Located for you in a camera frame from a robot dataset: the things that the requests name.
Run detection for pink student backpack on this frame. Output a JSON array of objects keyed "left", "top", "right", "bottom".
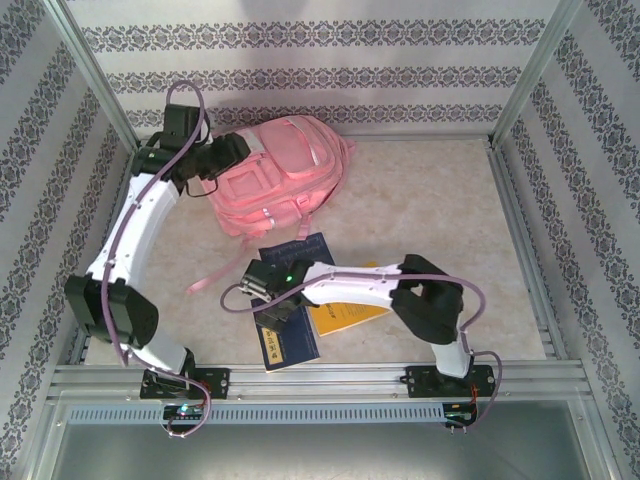
[{"left": 187, "top": 115, "right": 357, "bottom": 296}]

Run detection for aluminium frame rail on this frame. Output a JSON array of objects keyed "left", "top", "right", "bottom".
[
  {"left": 69, "top": 149, "right": 142, "bottom": 366},
  {"left": 137, "top": 132, "right": 494, "bottom": 149},
  {"left": 487, "top": 144, "right": 570, "bottom": 362}
]

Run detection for grey metal sheet panel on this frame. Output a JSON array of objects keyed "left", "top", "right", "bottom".
[{"left": 49, "top": 399, "right": 614, "bottom": 480}]

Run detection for grey slotted cable duct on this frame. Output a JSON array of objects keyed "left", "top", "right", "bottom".
[{"left": 67, "top": 402, "right": 447, "bottom": 425}]

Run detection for dark blue book QR codes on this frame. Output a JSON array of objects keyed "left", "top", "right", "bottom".
[{"left": 258, "top": 230, "right": 335, "bottom": 274}]

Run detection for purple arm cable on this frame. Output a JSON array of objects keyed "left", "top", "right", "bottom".
[
  {"left": 99, "top": 82, "right": 211, "bottom": 442},
  {"left": 219, "top": 272, "right": 504, "bottom": 432}
]

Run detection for thin black cable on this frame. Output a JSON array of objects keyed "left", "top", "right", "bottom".
[{"left": 181, "top": 176, "right": 220, "bottom": 200}]

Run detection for aluminium mounting rail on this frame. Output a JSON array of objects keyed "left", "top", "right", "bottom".
[{"left": 47, "top": 363, "right": 589, "bottom": 401}]

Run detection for small controller circuit board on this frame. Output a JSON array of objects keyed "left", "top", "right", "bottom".
[
  {"left": 443, "top": 403, "right": 480, "bottom": 427},
  {"left": 163, "top": 404, "right": 205, "bottom": 420}
]

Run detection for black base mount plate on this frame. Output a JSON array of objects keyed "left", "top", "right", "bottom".
[
  {"left": 139, "top": 367, "right": 232, "bottom": 400},
  {"left": 395, "top": 364, "right": 501, "bottom": 399}
]

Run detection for yellow paperback book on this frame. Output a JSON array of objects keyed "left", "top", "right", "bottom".
[{"left": 305, "top": 259, "right": 394, "bottom": 339}]

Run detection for dark blue book yellow label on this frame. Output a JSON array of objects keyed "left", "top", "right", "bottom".
[{"left": 249, "top": 298, "right": 321, "bottom": 375}]

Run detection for aluminium frame post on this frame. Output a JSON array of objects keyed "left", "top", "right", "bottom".
[
  {"left": 574, "top": 394, "right": 629, "bottom": 480},
  {"left": 42, "top": 0, "right": 142, "bottom": 157},
  {"left": 488, "top": 0, "right": 585, "bottom": 151},
  {"left": 9, "top": 392, "right": 69, "bottom": 480}
]

